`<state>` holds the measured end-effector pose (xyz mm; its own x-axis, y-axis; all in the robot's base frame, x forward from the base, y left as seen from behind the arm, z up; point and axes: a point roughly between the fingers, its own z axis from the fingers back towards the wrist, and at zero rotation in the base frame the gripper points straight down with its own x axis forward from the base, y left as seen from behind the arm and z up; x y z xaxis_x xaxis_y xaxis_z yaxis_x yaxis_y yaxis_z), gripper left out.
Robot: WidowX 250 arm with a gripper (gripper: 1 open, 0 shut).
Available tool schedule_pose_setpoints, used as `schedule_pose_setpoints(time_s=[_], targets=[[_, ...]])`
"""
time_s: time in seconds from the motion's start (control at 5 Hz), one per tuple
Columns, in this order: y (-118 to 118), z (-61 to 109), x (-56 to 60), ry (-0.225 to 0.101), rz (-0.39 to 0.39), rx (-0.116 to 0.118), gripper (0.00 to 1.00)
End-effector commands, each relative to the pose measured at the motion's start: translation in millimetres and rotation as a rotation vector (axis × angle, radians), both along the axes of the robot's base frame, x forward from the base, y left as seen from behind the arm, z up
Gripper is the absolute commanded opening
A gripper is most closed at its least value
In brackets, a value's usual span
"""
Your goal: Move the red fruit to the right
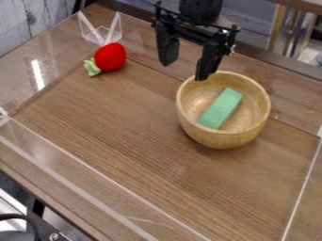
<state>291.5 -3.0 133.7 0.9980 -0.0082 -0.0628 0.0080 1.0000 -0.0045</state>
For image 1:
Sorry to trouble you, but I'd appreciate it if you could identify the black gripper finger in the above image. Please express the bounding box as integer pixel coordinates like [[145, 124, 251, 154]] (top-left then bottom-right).
[[195, 40, 226, 81], [157, 22, 181, 67]]

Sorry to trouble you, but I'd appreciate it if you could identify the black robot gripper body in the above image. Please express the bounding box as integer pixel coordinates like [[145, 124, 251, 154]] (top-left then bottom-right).
[[150, 0, 243, 56]]

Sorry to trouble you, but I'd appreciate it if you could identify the red plush strawberry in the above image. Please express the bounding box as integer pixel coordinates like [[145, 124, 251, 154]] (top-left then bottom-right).
[[83, 42, 127, 76]]

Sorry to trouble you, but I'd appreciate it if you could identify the green rectangular block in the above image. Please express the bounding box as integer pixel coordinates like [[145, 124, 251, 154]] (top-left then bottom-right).
[[198, 88, 245, 130]]

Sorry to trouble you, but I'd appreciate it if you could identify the wooden bowl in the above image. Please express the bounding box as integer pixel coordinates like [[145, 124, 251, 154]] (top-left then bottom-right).
[[177, 71, 271, 150]]

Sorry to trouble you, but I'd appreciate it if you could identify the wooden chair in background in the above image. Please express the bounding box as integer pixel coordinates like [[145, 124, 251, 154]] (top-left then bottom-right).
[[269, 0, 322, 59]]

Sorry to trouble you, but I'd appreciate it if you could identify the clear acrylic tray barrier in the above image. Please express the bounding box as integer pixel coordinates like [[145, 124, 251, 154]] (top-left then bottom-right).
[[0, 108, 210, 241]]

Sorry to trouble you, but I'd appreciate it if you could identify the black metal table leg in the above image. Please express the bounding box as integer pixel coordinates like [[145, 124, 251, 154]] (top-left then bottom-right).
[[32, 199, 46, 217]]

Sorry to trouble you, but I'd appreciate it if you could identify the clear acrylic corner bracket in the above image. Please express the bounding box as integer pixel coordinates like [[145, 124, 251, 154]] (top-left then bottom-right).
[[76, 11, 122, 47]]

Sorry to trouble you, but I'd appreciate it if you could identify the black cable bottom left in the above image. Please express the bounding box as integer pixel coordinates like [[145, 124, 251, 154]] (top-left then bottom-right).
[[0, 213, 39, 241]]

